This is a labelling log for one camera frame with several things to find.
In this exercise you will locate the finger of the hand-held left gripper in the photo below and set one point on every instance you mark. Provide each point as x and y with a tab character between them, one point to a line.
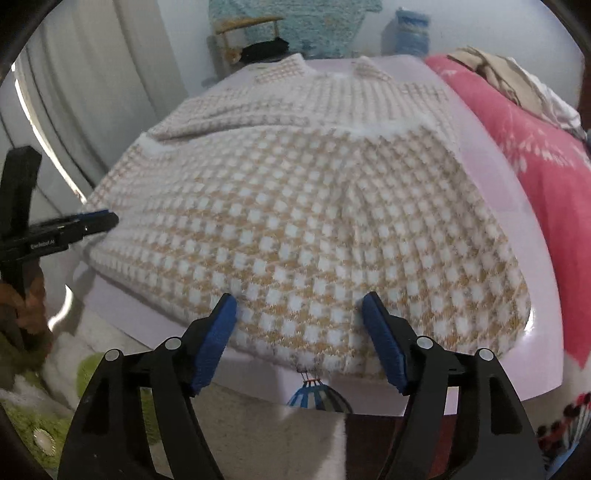
99	224

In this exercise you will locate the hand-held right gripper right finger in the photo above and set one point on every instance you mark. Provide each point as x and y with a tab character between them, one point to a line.
383	341

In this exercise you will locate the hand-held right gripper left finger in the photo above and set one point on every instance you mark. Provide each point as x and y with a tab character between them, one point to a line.
214	341

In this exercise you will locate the beige checked knit sweater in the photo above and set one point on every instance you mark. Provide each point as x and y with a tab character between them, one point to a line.
300	207

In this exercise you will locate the person's left hand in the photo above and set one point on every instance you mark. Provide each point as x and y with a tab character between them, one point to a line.
34	304

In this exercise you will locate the lavender board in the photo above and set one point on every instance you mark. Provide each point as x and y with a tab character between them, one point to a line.
138	318

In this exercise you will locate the printed plush blanket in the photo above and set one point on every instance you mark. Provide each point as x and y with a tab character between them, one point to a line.
258	429

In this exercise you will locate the white curtain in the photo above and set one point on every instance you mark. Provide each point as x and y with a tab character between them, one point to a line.
92	92

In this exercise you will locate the pink floral blanket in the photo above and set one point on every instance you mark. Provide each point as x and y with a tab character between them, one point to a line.
545	161

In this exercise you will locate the black bag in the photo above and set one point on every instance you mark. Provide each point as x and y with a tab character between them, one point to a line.
268	47

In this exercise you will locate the wooden chair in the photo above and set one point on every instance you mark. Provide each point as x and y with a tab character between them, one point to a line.
249	22

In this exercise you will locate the beige garment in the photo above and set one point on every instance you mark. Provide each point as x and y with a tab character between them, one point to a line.
498	74

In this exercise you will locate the blue striped container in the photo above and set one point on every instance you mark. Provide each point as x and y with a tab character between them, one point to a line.
413	27

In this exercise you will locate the teal wall poster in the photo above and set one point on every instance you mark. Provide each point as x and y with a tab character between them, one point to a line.
318	23

